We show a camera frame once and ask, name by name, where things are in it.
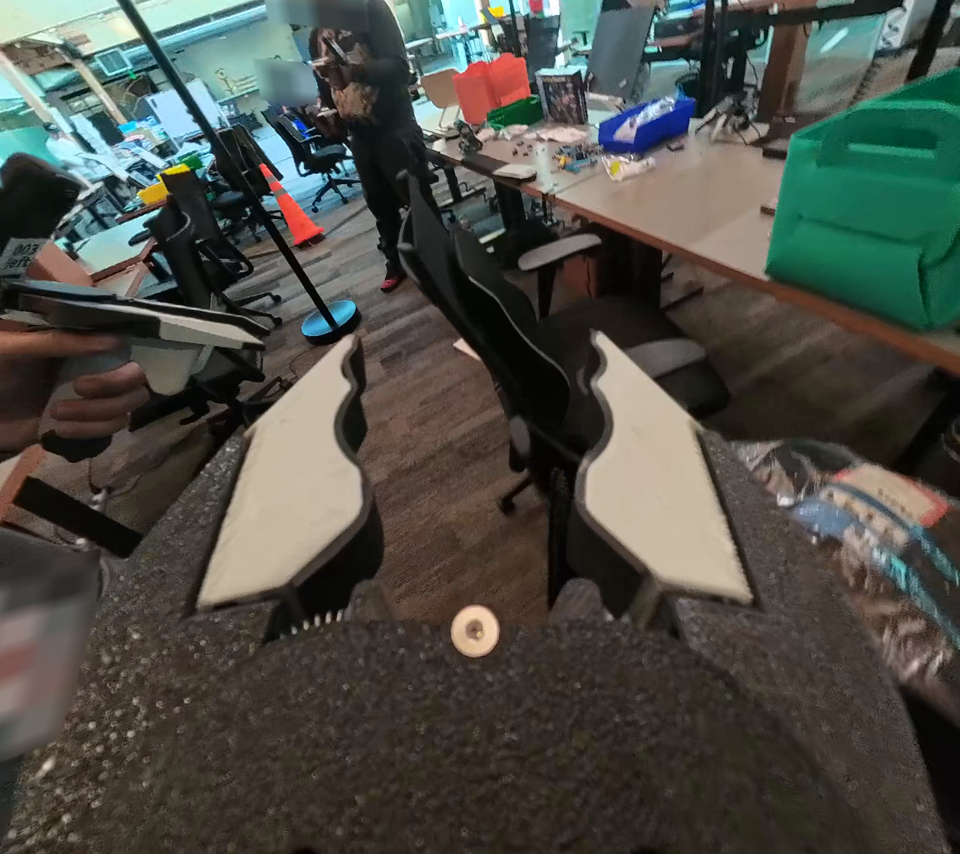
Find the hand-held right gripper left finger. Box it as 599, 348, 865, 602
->
196, 335, 374, 634

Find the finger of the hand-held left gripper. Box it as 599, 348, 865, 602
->
146, 308, 270, 351

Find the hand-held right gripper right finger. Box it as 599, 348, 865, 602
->
576, 330, 755, 630

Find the person's left hand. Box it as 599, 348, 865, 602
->
0, 329, 151, 452

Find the black swivel chair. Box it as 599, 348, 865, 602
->
146, 167, 284, 332
262, 107, 363, 214

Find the black pole stand blue base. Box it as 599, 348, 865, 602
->
56, 0, 363, 345

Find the orange traffic cone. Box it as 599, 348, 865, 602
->
258, 164, 325, 248

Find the black office chair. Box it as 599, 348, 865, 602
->
396, 170, 605, 319
450, 224, 732, 514

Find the clear plastic bag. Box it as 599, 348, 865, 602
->
735, 441, 960, 713
600, 152, 659, 184

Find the teal box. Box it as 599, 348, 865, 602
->
765, 68, 960, 332

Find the pile of toy building parts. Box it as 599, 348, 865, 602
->
510, 141, 601, 176

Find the orange box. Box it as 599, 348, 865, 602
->
452, 53, 532, 126

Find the blue plastic bin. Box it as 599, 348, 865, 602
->
597, 96, 697, 155

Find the spare black grey gripper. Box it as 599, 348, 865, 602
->
693, 100, 755, 143

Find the dark printed kit box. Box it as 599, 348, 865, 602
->
536, 66, 588, 124

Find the wooden post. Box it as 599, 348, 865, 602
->
753, 0, 841, 124

